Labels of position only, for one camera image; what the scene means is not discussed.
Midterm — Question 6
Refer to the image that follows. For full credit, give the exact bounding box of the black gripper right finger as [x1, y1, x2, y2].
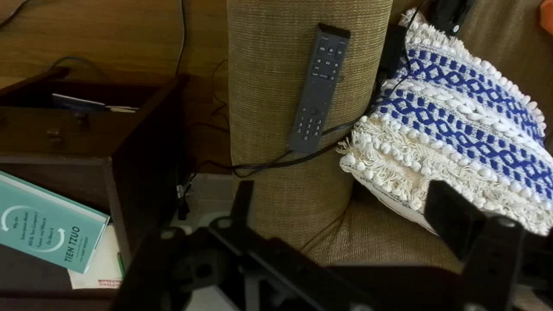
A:
[424, 180, 553, 311]

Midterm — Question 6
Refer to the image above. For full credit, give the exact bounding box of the teal book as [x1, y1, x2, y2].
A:
[0, 173, 111, 273]

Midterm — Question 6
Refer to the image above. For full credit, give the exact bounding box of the black cable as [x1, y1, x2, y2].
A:
[172, 0, 417, 180]

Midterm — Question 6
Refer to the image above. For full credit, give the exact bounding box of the white paper booklet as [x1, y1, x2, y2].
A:
[68, 225, 123, 290]

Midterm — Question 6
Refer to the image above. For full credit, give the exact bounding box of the dark wooden side table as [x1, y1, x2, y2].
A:
[0, 68, 192, 311]

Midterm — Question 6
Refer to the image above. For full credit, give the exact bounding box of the olive green fabric sofa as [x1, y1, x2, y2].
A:
[227, 0, 553, 271]

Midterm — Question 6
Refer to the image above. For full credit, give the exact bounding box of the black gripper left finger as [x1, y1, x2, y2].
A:
[109, 180, 370, 311]

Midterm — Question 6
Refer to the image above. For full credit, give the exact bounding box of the orange cloth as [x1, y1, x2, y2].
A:
[540, 0, 553, 36]

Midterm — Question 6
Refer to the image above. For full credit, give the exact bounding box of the white blue woven pillow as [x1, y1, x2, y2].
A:
[341, 9, 553, 235]

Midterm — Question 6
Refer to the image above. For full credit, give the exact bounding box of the dark grey remote control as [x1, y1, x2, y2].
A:
[289, 23, 351, 154]

